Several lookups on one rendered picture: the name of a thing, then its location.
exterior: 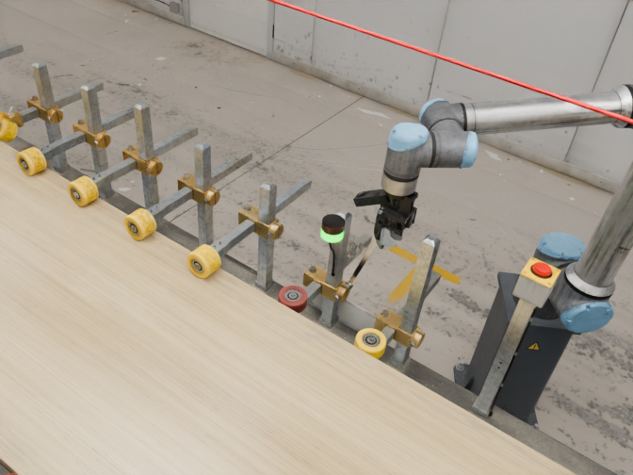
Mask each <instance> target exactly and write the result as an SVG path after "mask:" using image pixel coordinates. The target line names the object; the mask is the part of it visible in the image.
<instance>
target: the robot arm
mask: <svg viewBox="0 0 633 475"><path fill-rule="evenodd" d="M563 96H566V97H569V98H572V99H575V100H577V101H579V102H582V103H585V104H588V105H591V106H596V107H599V108H602V109H604V110H607V111H610V112H613V113H616V114H619V115H622V116H625V117H627V118H630V119H633V84H623V85H617V86H615V87H614V88H613V89H612V91H603V92H592V93H580V94H569V95H563ZM419 121H420V123H400V124H397V125H396V126H394V127H393V128H392V130H391V132H390V136H389V139H388V141H387V151H386V157H385V161H384V167H383V171H382V177H381V187H382V189H376V190H369V191H362V192H359V193H358V194H357V195H356V197H355V198H354V199H353V201H354V203H355V205H356V207H358V206H367V205H381V207H380V209H379V210H378V213H377V216H376V222H375V226H374V238H375V239H376V242H377V244H378V246H379V248H380V249H383V247H384V245H385V246H389V247H396V243H395V242H394V240H397V241H401V240H402V233H403V230H404V229H405V228H410V226H411V225H412V224H414V220H415V215H416V211H417V208H416V207H414V200H415V199H416V198H417V196H418V192H415V189H416V185H417V180H418V176H419V173H420V169H421V168H460V169H461V168H470V167H472V166H473V165H474V163H475V161H476V158H477V155H478V148H479V142H478V137H477V135H487V134H498V133H509V132H520V131H531V130H542V129H553V128H563V127H575V126H586V125H597V124H608V123H611V124H612V125H613V126H614V127H615V128H631V129H633V124H631V123H626V122H623V121H620V120H617V119H614V118H612V117H610V116H607V115H604V114H601V113H598V112H595V111H592V110H589V109H587V108H584V107H581V106H576V105H573V104H570V103H567V102H564V101H562V100H559V99H557V98H554V97H551V96H546V97H535V98H524V99H512V100H501V101H490V102H478V103H467V104H465V103H456V104H450V103H449V101H447V100H445V99H442V98H435V99H432V100H430V101H428V102H427V103H426V104H425V105H423V107H422V108H421V110H420V113H419ZM413 218H414V219H413ZM400 231H401V232H400ZM632 248H633V160H632V162H631V164H630V166H629V168H628V169H627V171H626V173H625V176H624V178H623V179H622V181H621V183H620V185H619V187H618V188H617V190H616V191H615V193H614V195H613V197H612V199H611V201H610V202H609V205H608V207H607V209H606V211H605V213H604V214H603V216H602V218H601V220H600V222H599V223H598V225H597V226H596V228H595V230H594V232H593V234H592V236H591V238H590V240H589V242H588V244H587V246H586V245H585V244H583V242H582V241H581V240H580V239H578V238H577V237H574V236H571V235H568V234H564V233H549V234H546V235H544V236H543V237H542V238H541V240H540V242H539V243H538V244H537V248H536V250H535V253H534V255H533V258H536V259H538V260H540V261H542V262H544V263H546V264H548V265H550V266H552V267H555V268H557V269H559V270H560V275H559V277H558V279H557V281H556V284H555V285H554V287H553V289H552V291H551V293H550V295H549V296H548V298H547V300H546V302H545V303H544V306H543V307H542V308H540V307H538V308H537V311H536V313H535V315H534V318H537V319H546V320H551V319H558V318H560V321H561V322H562V323H563V324H564V326H565V327H566V328H567V329H568V330H569V331H571V332H574V333H588V332H590V331H595V330H597V329H600V328H602V327H603V326H605V325H606V324H608V323H609V321H610V320H611V319H612V318H613V315H614V310H613V307H612V305H611V304H610V303H609V299H610V297H611V296H612V294H613V292H614V291H615V288H616V286H615V282H614V280H613V279H614V277H615V275H616V274H617V272H618V270H619V269H620V267H621V266H622V265H623V263H624V261H625V259H626V258H627V256H628V254H629V253H630V251H631V249H632Z"/></svg>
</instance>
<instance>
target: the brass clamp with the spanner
mask: <svg viewBox="0 0 633 475"><path fill-rule="evenodd" d="M312 266H315V267H316V272H314V273H312V272H310V271H309V269H310V268H309V269H308V270H307V271H306V272H305V273H304V275H303V285H304V286H306V287H307V286H309V285H310V284H311V283H312V282H313V281H315V282H317V283H319V284H321V292H320V293H319V294H320V295H322V296H324V297H326V298H328V299H329V300H331V301H333V302H336V301H339V302H341V303H342V302H344V301H345V300H346V298H347V297H348V295H349V292H350V287H348V286H346V285H345V283H346V281H344V280H342V282H341V283H340V284H339V285H338V286H337V287H333V286H331V285H329V284H327V283H326V277H327V272H326V271H325V270H324V269H322V268H320V267H318V266H316V265H312ZM312 266H311V267H312Z"/></svg>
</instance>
